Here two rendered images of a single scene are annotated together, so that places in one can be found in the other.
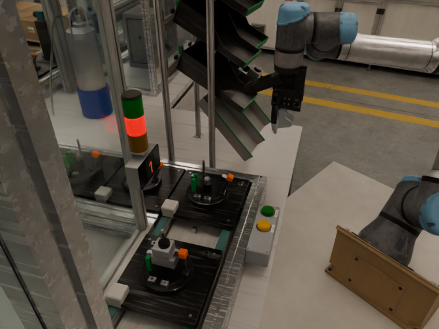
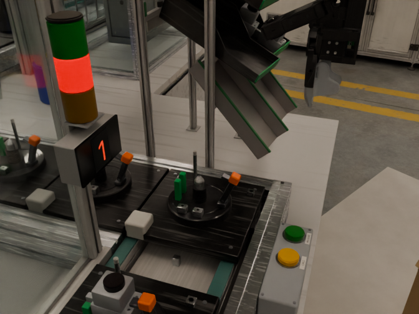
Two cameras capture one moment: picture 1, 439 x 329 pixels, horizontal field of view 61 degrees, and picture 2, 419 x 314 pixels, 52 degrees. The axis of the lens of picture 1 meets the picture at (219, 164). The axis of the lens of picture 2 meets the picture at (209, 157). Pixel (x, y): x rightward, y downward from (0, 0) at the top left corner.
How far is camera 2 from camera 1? 0.33 m
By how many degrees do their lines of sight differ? 5
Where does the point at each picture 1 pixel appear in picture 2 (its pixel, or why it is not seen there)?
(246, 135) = (261, 123)
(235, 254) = (240, 305)
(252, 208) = (269, 229)
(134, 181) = (71, 172)
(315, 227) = (367, 263)
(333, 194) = (391, 214)
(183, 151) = (170, 147)
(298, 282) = not seen: outside the picture
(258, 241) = (279, 283)
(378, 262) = not seen: outside the picture
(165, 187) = (136, 194)
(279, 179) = (309, 189)
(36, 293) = not seen: outside the picture
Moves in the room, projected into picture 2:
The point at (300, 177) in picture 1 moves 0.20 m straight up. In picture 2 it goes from (329, 196) to (334, 169)
